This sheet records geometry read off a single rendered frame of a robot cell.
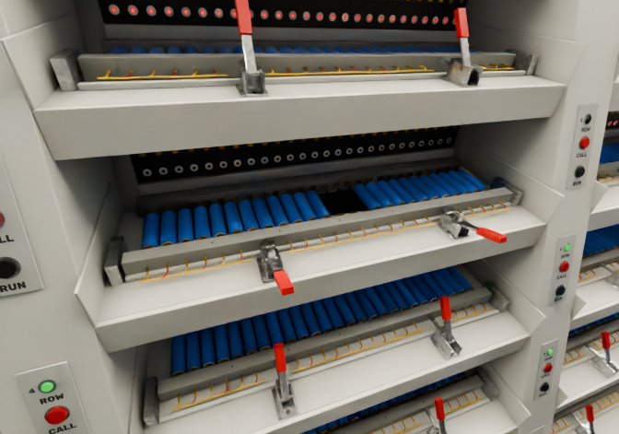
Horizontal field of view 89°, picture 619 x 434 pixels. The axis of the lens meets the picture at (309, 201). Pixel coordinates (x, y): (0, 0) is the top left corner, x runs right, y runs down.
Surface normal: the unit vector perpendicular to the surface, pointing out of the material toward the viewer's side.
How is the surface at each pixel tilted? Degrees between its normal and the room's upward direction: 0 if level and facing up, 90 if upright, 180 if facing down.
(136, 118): 111
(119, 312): 21
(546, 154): 90
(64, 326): 90
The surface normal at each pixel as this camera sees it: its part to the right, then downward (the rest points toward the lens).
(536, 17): -0.94, 0.15
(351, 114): 0.33, 0.55
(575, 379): 0.05, -0.82
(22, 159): 0.32, 0.23
